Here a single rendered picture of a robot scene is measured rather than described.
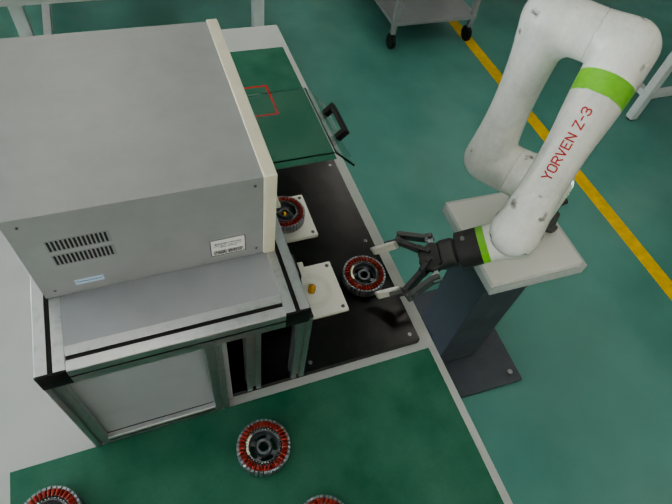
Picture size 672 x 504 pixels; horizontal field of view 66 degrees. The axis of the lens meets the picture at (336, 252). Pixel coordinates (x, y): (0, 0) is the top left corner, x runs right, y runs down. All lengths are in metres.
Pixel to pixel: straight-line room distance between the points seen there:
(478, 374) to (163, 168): 1.66
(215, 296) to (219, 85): 0.37
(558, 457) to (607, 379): 0.44
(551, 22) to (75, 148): 0.93
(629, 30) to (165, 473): 1.27
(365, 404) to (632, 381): 1.52
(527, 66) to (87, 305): 1.01
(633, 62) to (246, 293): 0.86
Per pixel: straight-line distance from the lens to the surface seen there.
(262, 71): 1.99
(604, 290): 2.73
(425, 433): 1.26
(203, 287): 0.94
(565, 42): 1.24
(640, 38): 1.23
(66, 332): 0.94
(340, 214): 1.49
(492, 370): 2.24
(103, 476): 1.23
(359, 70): 3.38
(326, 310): 1.30
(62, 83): 1.02
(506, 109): 1.36
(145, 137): 0.89
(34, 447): 1.29
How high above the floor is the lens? 1.91
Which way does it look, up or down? 54 degrees down
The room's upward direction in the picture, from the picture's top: 11 degrees clockwise
